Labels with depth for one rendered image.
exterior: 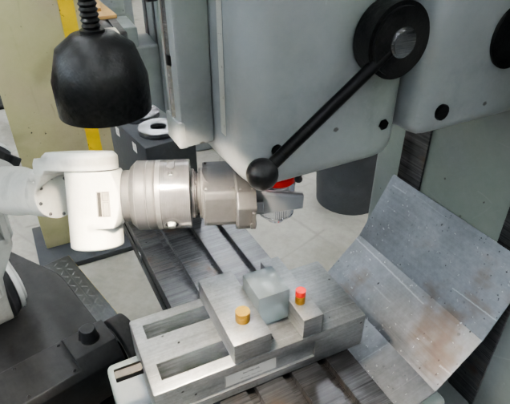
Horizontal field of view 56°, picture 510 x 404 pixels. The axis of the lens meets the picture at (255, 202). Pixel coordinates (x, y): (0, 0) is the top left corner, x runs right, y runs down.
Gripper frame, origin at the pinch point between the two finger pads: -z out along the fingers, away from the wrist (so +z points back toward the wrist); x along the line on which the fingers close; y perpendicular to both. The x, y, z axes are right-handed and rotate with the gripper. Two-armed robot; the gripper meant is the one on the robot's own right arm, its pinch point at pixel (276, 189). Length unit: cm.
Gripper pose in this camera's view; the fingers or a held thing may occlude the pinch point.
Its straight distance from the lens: 62.4
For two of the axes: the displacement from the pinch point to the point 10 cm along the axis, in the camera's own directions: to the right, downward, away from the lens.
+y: -0.1, 8.4, 5.5
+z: -9.9, 0.4, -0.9
